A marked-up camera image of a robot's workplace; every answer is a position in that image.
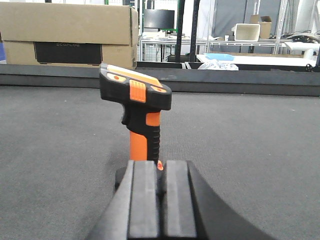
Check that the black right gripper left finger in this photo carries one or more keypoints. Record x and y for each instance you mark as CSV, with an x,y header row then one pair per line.
x,y
133,213

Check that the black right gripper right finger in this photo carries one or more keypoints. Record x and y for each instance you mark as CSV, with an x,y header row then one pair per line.
x,y
192,210

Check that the orange black barcode scanner gun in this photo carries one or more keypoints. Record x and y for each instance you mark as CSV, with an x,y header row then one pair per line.
x,y
143,98

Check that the small open cardboard box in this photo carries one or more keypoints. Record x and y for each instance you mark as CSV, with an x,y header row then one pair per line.
x,y
265,23

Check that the large cardboard box black panel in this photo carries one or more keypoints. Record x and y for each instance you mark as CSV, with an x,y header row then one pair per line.
x,y
79,35

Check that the crumpled plastic bag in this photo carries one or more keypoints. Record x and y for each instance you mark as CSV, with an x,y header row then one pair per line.
x,y
218,66

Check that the light blue tray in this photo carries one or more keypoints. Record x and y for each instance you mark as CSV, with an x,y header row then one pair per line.
x,y
219,56

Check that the dark grey raised platform edge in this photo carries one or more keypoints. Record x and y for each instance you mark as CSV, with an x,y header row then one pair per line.
x,y
252,82

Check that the white plastic bin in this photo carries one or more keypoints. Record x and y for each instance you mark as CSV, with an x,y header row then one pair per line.
x,y
246,32

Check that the white table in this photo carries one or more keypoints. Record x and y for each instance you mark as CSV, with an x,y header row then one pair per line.
x,y
270,61

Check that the black computer monitor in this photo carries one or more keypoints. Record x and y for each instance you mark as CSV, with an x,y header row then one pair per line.
x,y
159,19

